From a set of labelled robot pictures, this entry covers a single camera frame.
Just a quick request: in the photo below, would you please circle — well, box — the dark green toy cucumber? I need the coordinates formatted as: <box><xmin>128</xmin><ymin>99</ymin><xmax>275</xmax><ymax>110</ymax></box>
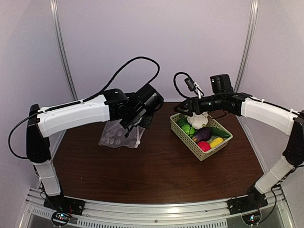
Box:
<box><xmin>210</xmin><ymin>127</ymin><xmax>230</xmax><ymax>138</ymax></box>

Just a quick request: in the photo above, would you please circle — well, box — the clear zip top bag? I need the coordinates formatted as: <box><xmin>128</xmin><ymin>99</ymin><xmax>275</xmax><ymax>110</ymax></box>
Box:
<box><xmin>98</xmin><ymin>120</ymin><xmax>145</xmax><ymax>148</ymax></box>

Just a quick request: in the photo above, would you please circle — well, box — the aluminium left corner post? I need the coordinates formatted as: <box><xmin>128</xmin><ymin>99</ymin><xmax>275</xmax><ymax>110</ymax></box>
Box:
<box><xmin>50</xmin><ymin>0</ymin><xmax>78</xmax><ymax>101</ymax></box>

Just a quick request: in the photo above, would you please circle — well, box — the aluminium front rail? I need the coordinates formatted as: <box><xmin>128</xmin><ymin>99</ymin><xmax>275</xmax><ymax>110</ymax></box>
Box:
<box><xmin>23</xmin><ymin>186</ymin><xmax>289</xmax><ymax>228</ymax></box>

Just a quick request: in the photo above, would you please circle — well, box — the right circuit board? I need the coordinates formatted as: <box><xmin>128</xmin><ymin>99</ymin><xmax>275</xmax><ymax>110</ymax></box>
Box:
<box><xmin>241</xmin><ymin>212</ymin><xmax>261</xmax><ymax>226</ymax></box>

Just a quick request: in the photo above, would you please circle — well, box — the green toy cabbage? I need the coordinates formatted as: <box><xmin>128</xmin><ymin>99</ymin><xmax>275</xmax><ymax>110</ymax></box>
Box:
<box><xmin>181</xmin><ymin>124</ymin><xmax>196</xmax><ymax>137</ymax></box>

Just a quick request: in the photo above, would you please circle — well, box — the left circuit board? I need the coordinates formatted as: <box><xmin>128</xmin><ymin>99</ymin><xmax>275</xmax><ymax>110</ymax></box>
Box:
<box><xmin>51</xmin><ymin>211</ymin><xmax>72</xmax><ymax>227</ymax></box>

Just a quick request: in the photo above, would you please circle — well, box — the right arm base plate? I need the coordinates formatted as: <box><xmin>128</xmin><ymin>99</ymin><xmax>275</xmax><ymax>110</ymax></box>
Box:
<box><xmin>227</xmin><ymin>194</ymin><xmax>268</xmax><ymax>215</ymax></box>

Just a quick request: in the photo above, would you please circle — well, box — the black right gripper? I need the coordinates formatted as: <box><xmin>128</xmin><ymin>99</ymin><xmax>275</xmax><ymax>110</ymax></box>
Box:
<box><xmin>173</xmin><ymin>94</ymin><xmax>224</xmax><ymax>117</ymax></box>

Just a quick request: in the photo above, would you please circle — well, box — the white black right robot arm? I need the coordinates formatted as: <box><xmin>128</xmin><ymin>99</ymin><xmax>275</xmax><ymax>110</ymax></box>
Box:
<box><xmin>174</xmin><ymin>92</ymin><xmax>304</xmax><ymax>210</ymax></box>

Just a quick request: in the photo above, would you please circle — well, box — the aluminium corner post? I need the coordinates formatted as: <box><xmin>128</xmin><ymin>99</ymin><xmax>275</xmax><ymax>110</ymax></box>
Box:
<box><xmin>234</xmin><ymin>0</ymin><xmax>259</xmax><ymax>92</ymax></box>
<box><xmin>50</xmin><ymin>0</ymin><xmax>78</xmax><ymax>101</ymax></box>

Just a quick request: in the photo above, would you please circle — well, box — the red toy tomato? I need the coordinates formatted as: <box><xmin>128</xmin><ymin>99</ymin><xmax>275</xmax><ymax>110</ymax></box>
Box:
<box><xmin>197</xmin><ymin>141</ymin><xmax>211</xmax><ymax>152</ymax></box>

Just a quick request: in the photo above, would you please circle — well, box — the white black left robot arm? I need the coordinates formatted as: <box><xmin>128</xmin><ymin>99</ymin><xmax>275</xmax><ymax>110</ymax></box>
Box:
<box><xmin>26</xmin><ymin>84</ymin><xmax>164</xmax><ymax>211</ymax></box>

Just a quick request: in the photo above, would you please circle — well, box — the purple toy eggplant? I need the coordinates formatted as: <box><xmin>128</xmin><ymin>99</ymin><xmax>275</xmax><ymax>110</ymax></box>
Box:
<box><xmin>192</xmin><ymin>127</ymin><xmax>212</xmax><ymax>143</ymax></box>

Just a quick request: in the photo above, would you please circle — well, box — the green toy pepper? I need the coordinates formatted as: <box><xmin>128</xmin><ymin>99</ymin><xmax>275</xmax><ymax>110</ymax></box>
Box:
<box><xmin>176</xmin><ymin>118</ymin><xmax>189</xmax><ymax>127</ymax></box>

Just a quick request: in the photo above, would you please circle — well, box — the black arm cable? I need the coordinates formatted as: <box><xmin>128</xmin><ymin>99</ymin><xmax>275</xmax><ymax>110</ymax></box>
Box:
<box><xmin>257</xmin><ymin>187</ymin><xmax>278</xmax><ymax>225</ymax></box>
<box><xmin>8</xmin><ymin>56</ymin><xmax>160</xmax><ymax>159</ymax></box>

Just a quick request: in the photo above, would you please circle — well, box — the aluminium right corner post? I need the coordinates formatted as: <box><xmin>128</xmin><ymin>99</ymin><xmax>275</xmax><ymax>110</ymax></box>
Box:
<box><xmin>234</xmin><ymin>0</ymin><xmax>259</xmax><ymax>92</ymax></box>

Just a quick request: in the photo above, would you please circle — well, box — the white toy cauliflower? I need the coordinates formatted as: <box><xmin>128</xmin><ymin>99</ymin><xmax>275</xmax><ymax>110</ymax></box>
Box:
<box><xmin>186</xmin><ymin>112</ymin><xmax>209</xmax><ymax>130</ymax></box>

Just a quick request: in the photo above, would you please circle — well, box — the yellow toy pepper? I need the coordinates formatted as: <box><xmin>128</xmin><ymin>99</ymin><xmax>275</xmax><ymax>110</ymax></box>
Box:
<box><xmin>209</xmin><ymin>137</ymin><xmax>224</xmax><ymax>148</ymax></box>

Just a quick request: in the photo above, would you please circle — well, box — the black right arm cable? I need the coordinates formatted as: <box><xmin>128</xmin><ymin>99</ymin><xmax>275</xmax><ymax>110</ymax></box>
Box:
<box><xmin>257</xmin><ymin>187</ymin><xmax>278</xmax><ymax>225</ymax></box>

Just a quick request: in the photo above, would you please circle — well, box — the pale green perforated basket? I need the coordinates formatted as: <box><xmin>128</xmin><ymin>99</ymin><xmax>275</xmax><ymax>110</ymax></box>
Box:
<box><xmin>170</xmin><ymin>114</ymin><xmax>233</xmax><ymax>161</ymax></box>

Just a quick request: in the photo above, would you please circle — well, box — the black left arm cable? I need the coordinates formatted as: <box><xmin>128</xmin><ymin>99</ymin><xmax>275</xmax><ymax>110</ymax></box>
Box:
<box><xmin>8</xmin><ymin>56</ymin><xmax>160</xmax><ymax>159</ymax></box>

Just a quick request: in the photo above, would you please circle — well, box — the circuit board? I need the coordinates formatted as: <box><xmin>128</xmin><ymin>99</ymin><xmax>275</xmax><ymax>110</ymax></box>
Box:
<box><xmin>51</xmin><ymin>211</ymin><xmax>72</xmax><ymax>227</ymax></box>
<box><xmin>241</xmin><ymin>212</ymin><xmax>261</xmax><ymax>226</ymax></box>

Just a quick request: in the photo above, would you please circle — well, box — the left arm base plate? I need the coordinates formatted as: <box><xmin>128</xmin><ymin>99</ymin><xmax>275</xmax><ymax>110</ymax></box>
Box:
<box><xmin>43</xmin><ymin>196</ymin><xmax>85</xmax><ymax>216</ymax></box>

